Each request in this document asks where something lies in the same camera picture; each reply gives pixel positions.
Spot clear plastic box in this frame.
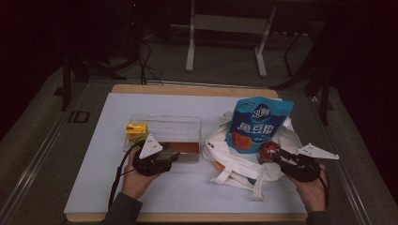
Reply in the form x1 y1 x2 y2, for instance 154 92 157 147
122 112 203 165

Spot black metal stand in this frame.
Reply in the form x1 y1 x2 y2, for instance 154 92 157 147
270 31 334 127

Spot person's right hand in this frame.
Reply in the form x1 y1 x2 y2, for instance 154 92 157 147
285 163 330 214

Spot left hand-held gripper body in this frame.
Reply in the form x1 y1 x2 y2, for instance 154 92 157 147
130 133 176 177

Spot yellow drink carton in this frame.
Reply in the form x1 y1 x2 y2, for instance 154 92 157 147
125 122 149 146

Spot white canvas tote bag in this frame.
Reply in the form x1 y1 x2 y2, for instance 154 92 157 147
202 110 304 202

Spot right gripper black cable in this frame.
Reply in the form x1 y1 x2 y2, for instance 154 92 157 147
318 166 330 210

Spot white metal stand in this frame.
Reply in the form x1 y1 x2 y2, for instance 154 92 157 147
185 0 278 78

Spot brown rectangular box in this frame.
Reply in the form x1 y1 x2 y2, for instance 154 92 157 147
161 142 201 164

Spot black tripod stand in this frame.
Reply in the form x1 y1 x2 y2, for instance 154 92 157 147
54 51 128 113

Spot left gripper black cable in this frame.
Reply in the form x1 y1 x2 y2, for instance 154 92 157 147
107 139 146 211

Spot black floor cables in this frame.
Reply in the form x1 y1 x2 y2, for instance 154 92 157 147
136 38 164 86

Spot red-lidded dark candy jar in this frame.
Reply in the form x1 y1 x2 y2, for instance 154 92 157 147
256 141 282 166

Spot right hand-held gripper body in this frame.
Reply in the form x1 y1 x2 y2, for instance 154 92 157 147
280 142 340 183

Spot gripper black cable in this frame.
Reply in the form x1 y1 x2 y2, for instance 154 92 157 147
107 139 146 211
318 166 330 210

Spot white table mat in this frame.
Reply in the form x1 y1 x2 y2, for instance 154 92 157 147
64 92 309 216

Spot person's left hand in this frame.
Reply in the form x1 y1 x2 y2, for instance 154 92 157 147
120 146 161 201

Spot blue snack pouch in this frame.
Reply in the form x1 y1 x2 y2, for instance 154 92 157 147
224 96 296 155

